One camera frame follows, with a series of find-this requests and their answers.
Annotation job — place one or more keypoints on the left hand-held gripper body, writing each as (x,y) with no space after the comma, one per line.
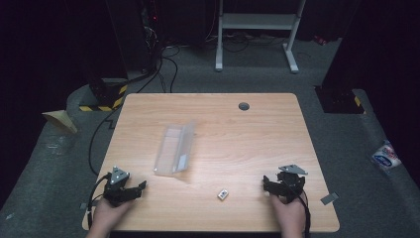
(116,185)

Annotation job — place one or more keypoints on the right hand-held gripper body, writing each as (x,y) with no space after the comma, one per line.
(290,181)

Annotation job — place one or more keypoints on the person's right hand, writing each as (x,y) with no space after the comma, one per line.
(289,215)

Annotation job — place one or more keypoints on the person's left hand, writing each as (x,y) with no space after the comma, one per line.
(106,214)

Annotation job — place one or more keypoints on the grey tape piece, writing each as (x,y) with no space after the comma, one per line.
(329,198)

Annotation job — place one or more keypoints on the small white block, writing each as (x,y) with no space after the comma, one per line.
(223,194)

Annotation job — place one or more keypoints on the clear plastic box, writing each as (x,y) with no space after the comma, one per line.
(174,148)

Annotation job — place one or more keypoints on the grey table grommet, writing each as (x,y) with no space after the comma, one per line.
(243,106)

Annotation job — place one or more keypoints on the tan cardboard piece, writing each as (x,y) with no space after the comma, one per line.
(61,120)

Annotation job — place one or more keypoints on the black yellow striped stand base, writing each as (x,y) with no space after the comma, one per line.
(105,95)
(340,100)

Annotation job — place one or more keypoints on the white blue plastic packet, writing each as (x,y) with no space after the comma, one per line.
(385,157)

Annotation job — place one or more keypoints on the red floor object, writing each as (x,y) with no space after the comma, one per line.
(320,40)

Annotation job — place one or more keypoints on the dark equipment rack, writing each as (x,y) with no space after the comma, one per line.
(132,33)

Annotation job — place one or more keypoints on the white metal stand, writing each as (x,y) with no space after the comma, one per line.
(257,22)

